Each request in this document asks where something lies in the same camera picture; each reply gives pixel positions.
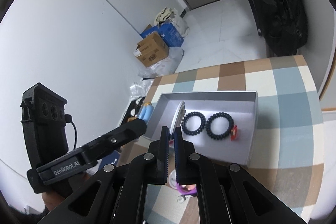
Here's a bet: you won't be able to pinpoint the round white mirror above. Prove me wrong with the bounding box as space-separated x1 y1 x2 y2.
170 101 186 140

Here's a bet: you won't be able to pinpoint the brown cardboard box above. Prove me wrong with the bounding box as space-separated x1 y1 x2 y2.
133 32 170 67

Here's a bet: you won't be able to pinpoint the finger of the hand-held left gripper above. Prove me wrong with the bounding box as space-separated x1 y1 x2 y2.
81 118 147 165

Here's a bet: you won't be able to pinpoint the blue cardboard box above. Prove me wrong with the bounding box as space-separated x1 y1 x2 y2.
140 22 184 48

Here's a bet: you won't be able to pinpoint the clear plastic bag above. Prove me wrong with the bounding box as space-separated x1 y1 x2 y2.
138 47 184 79
129 80 154 101

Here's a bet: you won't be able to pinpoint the blue packet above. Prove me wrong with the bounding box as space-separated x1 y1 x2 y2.
98 149 121 169

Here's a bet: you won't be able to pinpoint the person's left hand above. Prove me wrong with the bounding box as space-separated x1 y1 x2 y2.
41 179 87 216

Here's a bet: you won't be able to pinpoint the black cable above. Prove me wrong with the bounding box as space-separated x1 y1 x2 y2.
66 114 78 149

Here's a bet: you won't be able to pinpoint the grey cardboard box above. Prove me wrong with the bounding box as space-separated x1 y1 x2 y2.
146 91 259 168

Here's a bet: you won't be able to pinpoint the purple cartoon keychain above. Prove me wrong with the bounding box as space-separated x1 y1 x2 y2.
168 170 198 203

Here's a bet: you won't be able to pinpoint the black hanging coat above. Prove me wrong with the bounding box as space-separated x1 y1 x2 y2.
236 0 309 56

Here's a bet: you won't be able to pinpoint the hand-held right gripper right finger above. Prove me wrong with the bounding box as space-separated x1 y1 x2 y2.
174 127 307 224

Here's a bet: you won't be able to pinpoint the blue figure keychain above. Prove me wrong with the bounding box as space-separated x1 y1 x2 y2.
138 102 153 122

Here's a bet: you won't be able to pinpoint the black spiral hair tie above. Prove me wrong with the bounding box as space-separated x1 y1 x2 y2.
182 111 207 136
205 112 235 141

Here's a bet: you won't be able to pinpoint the black printed bag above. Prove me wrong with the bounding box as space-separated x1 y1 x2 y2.
119 98 145 126

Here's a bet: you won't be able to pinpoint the white panel with wooden trim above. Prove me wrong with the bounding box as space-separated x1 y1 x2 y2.
318 48 336 113

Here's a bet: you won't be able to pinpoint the beige cloth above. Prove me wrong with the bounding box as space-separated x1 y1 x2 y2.
157 7 180 24

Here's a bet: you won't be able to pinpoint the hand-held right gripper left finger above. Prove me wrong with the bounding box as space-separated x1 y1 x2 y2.
37 126 170 224

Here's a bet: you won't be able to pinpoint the white bag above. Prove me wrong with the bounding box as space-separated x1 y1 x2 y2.
154 7 190 37

